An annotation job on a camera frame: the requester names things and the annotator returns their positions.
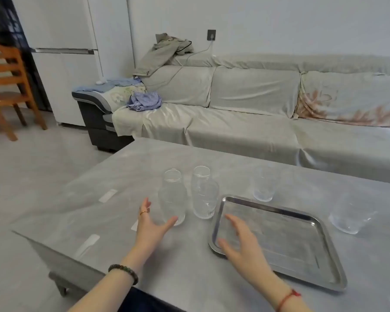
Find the red string bracelet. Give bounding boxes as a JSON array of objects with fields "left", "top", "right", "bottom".
[{"left": 276, "top": 289, "right": 302, "bottom": 312}]

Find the person's right hand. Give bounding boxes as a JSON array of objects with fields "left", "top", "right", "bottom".
[{"left": 217, "top": 214, "right": 275, "bottom": 286}]

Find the dark clothing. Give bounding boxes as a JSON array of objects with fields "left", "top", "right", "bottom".
[{"left": 122, "top": 286, "right": 186, "bottom": 312}]

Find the white refrigerator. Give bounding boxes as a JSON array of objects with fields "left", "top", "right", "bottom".
[{"left": 11, "top": 0, "right": 135, "bottom": 128}]

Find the person's left forearm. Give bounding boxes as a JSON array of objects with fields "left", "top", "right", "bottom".
[{"left": 68, "top": 254, "right": 152, "bottom": 312}]

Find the white charger cable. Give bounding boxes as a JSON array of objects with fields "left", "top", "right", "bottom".
[{"left": 140, "top": 39, "right": 214, "bottom": 89}]

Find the person's right forearm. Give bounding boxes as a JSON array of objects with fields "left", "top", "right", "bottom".
[{"left": 255, "top": 272, "right": 316, "bottom": 312}]

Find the grey table leg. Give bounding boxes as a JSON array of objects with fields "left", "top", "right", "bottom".
[{"left": 48, "top": 272, "right": 73, "bottom": 297}]

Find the person's left hand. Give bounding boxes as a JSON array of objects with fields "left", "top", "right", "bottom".
[{"left": 129, "top": 197, "right": 179, "bottom": 259}]

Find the stainless steel tray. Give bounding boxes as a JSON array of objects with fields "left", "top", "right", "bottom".
[{"left": 208, "top": 195, "right": 348, "bottom": 291}]

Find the clear glass bottle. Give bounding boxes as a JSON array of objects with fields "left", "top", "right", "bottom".
[
  {"left": 158, "top": 169, "right": 186, "bottom": 226},
  {"left": 191, "top": 166, "right": 220, "bottom": 220}
]

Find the blue checked cloth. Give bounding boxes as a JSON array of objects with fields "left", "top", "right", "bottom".
[{"left": 127, "top": 91, "right": 163, "bottom": 112}]

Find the grey covered sofa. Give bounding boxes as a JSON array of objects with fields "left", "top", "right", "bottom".
[{"left": 112, "top": 54, "right": 390, "bottom": 185}]

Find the floral sofa cover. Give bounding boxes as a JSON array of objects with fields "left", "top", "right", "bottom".
[{"left": 294, "top": 71, "right": 390, "bottom": 130}]

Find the dark bead bracelet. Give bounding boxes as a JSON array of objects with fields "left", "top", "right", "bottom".
[{"left": 108, "top": 264, "right": 139, "bottom": 286}]

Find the beige jacket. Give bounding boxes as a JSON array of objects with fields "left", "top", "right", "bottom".
[{"left": 133, "top": 33, "right": 194, "bottom": 78}]

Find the light blue towel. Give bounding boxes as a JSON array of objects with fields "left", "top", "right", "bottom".
[{"left": 75, "top": 77, "right": 143, "bottom": 93}]

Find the clear drinking glass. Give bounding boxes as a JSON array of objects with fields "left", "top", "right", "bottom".
[
  {"left": 328, "top": 192, "right": 378, "bottom": 235},
  {"left": 253, "top": 174, "right": 278, "bottom": 202}
]

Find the wooden chair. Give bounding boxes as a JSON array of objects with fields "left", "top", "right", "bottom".
[{"left": 0, "top": 43, "right": 48, "bottom": 141}]

